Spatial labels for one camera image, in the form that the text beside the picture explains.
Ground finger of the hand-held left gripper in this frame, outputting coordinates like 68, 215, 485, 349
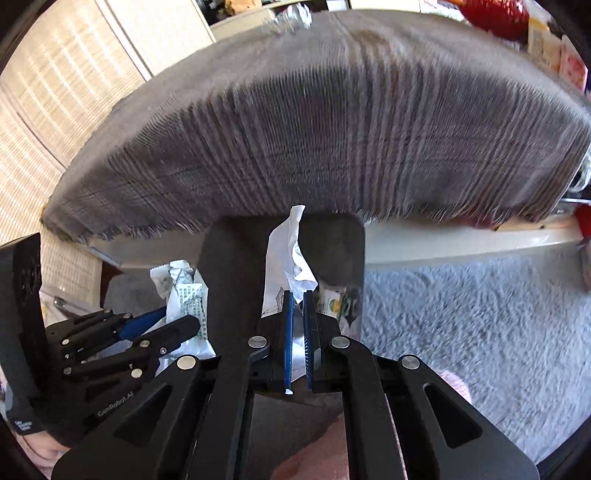
65, 316, 201, 377
46, 308, 168, 356

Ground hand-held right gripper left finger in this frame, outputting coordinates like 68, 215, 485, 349
52, 291, 296, 480

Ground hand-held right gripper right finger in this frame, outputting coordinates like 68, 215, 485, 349
302, 290, 541, 480

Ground white printed wrapper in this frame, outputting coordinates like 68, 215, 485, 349
150, 261, 218, 374

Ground grey trash bin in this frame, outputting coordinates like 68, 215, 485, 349
198, 211, 368, 444

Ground white paper wrapper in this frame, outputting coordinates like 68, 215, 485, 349
261, 205, 319, 319

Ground green orange printed packet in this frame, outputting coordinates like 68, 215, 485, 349
318, 288, 361, 328

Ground fluffy pale blue rug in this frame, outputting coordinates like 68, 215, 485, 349
104, 247, 591, 467

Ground grey plaid cloth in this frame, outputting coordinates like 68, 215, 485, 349
41, 9, 591, 243

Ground cream woven blind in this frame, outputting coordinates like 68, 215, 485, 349
0, 0, 153, 301

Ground white door panel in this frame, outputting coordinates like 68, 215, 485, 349
95, 0, 218, 79

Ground red box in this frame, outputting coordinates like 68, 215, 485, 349
573, 203, 591, 243

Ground clear plastic wrapper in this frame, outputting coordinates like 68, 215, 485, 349
272, 7, 315, 33

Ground red basket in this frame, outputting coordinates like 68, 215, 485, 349
462, 0, 529, 35

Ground cream bottle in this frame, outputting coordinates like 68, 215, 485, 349
526, 18, 561, 70

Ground white jar red label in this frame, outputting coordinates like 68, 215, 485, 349
558, 41, 589, 88

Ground white table frame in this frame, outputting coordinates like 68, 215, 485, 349
88, 215, 585, 273

